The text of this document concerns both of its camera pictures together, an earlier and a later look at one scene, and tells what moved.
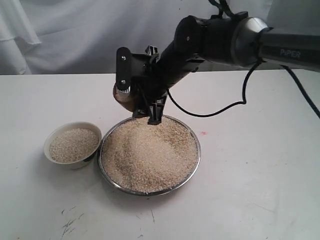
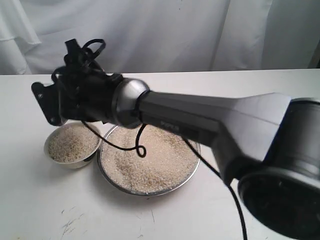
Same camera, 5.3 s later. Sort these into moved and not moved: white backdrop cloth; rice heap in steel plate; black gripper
Moved: black gripper
Not moved: white backdrop cloth; rice heap in steel plate
